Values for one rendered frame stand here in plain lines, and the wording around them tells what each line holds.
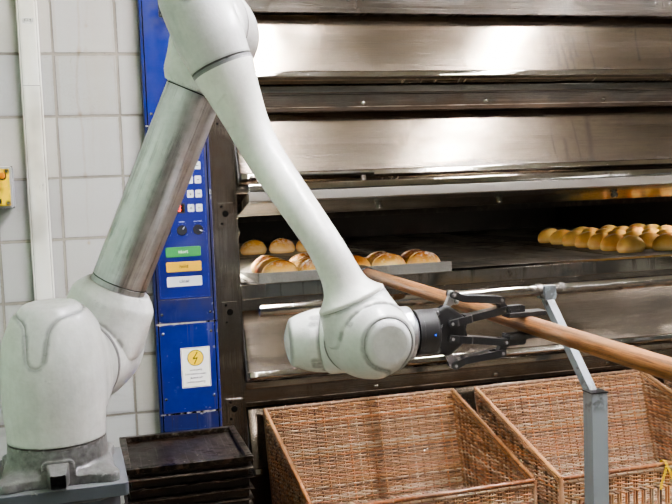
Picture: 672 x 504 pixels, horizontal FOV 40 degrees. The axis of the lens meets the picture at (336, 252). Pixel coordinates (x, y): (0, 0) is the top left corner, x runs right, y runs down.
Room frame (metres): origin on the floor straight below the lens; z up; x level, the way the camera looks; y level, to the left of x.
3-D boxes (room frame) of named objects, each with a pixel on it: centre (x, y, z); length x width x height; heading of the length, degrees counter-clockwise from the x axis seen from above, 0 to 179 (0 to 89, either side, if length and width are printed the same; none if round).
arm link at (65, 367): (1.49, 0.46, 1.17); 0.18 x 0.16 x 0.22; 177
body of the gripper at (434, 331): (1.53, -0.16, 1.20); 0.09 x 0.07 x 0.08; 105
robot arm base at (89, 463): (1.46, 0.45, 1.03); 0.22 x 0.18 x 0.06; 16
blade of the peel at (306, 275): (2.71, -0.01, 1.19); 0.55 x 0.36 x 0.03; 105
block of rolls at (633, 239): (3.28, -1.05, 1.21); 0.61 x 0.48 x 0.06; 15
